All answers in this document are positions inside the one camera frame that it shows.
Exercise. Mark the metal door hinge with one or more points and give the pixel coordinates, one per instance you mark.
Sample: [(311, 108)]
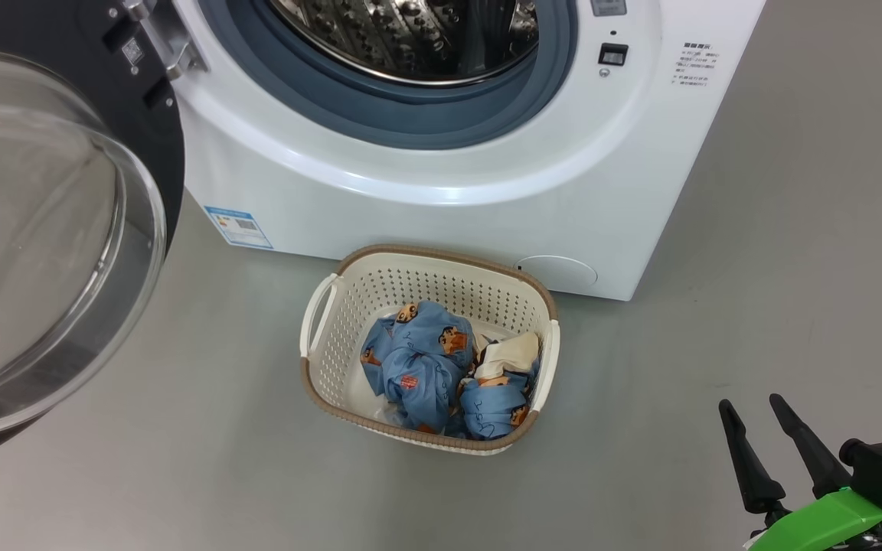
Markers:
[(169, 42)]

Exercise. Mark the black round glass washer door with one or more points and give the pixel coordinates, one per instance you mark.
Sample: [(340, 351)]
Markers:
[(43, 30)]

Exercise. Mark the cream perforated laundry basket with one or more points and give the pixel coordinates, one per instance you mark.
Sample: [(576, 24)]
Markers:
[(410, 283)]

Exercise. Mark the white front-load washing machine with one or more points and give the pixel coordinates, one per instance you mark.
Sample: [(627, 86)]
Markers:
[(410, 222)]

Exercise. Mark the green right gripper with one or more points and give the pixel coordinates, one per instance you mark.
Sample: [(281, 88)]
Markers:
[(824, 524)]

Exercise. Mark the grey warning sticker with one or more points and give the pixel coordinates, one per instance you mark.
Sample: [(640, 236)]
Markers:
[(608, 6)]

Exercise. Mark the blue energy label sticker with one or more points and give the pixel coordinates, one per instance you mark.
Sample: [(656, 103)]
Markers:
[(238, 227)]

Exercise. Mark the blue cartoon print garment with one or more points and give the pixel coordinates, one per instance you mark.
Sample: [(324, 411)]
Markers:
[(418, 367)]

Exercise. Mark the black door lock socket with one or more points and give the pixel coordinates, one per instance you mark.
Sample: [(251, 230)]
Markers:
[(613, 54)]

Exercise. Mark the stainless steel washing machine drum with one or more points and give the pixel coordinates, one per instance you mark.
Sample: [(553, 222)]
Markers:
[(380, 38)]

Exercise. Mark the round white filter cover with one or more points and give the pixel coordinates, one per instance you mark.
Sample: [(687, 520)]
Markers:
[(563, 273)]

